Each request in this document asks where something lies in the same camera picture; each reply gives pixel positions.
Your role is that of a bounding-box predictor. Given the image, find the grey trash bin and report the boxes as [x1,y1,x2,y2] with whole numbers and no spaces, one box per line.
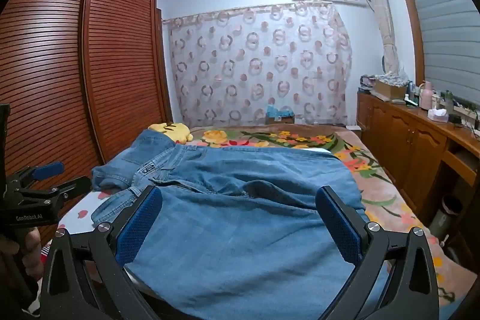
[429,194,464,240]

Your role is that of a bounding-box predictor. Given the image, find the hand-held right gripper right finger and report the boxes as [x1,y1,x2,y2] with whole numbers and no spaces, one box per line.
[315,186,439,320]

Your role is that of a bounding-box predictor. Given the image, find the white tissue box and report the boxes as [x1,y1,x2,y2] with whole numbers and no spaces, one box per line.
[428,108,449,123]

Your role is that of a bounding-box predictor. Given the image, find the wooden window frame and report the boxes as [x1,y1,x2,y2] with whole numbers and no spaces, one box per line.
[390,0,426,81]

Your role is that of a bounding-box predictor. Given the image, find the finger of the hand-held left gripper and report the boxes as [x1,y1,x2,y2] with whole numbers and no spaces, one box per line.
[5,161,65,189]
[17,175,92,206]

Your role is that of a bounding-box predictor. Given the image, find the cardboard box with blue cloth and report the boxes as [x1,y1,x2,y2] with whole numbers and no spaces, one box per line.
[265,106,295,125]

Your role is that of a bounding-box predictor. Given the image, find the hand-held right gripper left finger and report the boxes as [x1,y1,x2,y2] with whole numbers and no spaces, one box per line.
[39,186,164,320]

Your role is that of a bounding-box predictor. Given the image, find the floral blanket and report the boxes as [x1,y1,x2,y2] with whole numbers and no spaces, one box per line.
[187,125,462,306]

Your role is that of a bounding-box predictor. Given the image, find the white floral bedsheet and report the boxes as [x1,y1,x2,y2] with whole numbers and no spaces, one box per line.
[56,189,128,238]

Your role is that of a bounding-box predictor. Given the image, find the person's left hand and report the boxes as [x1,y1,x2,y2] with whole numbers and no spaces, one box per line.
[0,226,43,281]

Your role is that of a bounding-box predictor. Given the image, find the light blue denim pants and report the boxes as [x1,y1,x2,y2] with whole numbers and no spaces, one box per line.
[92,145,379,320]

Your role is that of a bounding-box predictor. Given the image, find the open cardboard box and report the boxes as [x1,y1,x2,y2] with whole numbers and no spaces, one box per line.
[373,74,409,101]

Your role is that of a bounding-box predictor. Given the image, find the wooden sideboard cabinet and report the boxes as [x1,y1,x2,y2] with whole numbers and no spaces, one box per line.
[356,88,480,231]

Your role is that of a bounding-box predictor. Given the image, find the faded blue denim pants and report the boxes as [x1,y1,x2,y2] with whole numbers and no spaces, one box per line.
[91,129,211,193]

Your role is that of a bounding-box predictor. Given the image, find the grey window blind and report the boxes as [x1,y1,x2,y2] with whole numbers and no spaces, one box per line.
[397,0,480,107]

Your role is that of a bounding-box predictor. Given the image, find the circle-patterned curtain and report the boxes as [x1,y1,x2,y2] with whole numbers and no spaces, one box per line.
[163,1,353,126]

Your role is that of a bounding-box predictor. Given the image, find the brown louvered wardrobe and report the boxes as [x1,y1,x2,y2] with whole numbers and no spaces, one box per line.
[0,0,173,242]

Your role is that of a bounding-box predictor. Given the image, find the tied beige curtain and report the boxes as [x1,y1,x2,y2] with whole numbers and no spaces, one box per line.
[362,0,400,75]

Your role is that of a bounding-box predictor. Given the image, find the yellow plush toy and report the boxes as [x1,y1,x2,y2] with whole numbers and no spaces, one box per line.
[147,122,194,144]

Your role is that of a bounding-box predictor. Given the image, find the pink thermos jug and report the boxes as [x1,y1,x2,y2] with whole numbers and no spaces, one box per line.
[419,81,436,111]

